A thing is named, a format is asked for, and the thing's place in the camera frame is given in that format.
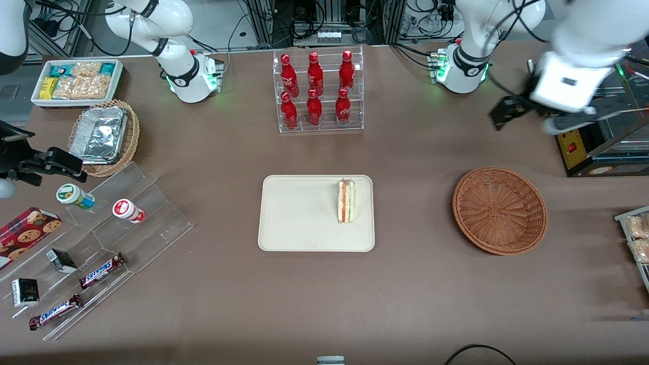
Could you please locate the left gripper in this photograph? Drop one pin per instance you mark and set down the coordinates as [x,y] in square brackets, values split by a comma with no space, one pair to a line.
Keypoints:
[520,104]

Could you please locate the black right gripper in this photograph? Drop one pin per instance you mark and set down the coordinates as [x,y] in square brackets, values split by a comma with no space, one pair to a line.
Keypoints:
[11,152]

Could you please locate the triangular sandwich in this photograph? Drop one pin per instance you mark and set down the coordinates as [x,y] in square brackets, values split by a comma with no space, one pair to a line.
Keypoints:
[346,203]

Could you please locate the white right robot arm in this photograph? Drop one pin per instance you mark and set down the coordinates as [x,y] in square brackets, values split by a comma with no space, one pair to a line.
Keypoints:
[188,83]

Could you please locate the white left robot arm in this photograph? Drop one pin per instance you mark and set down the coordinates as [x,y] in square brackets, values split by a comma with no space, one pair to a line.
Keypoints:
[583,35]

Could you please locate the aluminium foil tray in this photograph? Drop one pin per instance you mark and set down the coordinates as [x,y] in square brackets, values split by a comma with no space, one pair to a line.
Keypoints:
[99,134]

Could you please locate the light wicker basket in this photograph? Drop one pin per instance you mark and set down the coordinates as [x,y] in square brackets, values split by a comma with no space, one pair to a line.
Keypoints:
[133,137]

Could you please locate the brown wicker basket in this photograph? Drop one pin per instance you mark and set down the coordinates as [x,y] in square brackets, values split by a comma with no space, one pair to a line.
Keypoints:
[499,210]

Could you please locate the grey metal snack tray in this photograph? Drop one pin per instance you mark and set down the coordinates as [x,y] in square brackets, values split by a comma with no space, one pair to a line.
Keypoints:
[643,276]

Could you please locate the cream plastic tray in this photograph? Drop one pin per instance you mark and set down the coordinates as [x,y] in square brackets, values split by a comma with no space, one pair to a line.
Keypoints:
[299,213]

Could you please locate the green lid white cup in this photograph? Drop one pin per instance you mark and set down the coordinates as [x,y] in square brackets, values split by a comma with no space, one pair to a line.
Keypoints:
[73,195]

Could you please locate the red tartan cookie box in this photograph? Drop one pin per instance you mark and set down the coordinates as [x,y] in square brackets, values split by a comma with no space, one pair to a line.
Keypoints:
[25,233]

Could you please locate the white snack bin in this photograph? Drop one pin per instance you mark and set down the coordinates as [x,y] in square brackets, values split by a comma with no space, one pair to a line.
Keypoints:
[36,99]

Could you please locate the yellow snack pack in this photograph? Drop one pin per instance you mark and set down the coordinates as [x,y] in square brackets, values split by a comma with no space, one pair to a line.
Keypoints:
[47,88]

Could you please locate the clear rice cracker bag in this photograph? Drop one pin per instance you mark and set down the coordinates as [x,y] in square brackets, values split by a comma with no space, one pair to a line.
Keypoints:
[68,87]
[86,70]
[97,87]

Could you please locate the red lid white cup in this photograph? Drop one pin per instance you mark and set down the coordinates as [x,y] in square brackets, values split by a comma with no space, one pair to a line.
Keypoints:
[127,209]

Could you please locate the small black box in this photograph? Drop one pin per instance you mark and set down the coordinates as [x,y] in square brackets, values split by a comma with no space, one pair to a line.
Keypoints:
[25,292]
[62,261]

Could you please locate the teal snack pack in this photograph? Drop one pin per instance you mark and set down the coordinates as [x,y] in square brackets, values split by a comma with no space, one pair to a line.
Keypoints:
[61,70]
[108,69]

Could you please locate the snickers chocolate bar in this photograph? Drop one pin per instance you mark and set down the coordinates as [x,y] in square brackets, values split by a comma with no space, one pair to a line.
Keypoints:
[55,312]
[101,270]

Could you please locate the clear acrylic step display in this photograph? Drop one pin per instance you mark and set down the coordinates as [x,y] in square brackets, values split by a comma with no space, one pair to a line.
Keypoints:
[157,228]

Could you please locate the red cola bottle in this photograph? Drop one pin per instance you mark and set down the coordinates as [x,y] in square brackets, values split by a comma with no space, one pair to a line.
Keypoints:
[315,73]
[343,109]
[314,111]
[289,114]
[347,71]
[289,76]

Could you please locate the clear snack bag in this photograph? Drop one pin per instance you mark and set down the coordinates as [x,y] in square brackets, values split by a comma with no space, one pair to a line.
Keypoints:
[638,226]
[641,251]

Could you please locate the clear acrylic bottle rack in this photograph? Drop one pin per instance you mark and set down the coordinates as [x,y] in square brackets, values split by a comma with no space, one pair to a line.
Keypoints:
[327,129]

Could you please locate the white power strip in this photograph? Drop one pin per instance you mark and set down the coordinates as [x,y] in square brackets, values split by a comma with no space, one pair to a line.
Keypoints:
[329,36]

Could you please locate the small grey device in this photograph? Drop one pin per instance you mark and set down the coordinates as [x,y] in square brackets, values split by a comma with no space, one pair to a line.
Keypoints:
[330,361]

